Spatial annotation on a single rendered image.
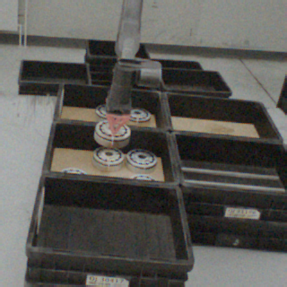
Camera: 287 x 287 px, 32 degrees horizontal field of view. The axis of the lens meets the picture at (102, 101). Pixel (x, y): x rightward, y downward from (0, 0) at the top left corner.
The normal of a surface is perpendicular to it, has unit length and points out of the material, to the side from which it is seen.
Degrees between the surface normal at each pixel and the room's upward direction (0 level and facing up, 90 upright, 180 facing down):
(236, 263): 0
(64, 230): 0
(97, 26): 90
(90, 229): 0
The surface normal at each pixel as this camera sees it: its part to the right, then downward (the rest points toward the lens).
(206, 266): 0.10, -0.88
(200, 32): 0.08, 0.48
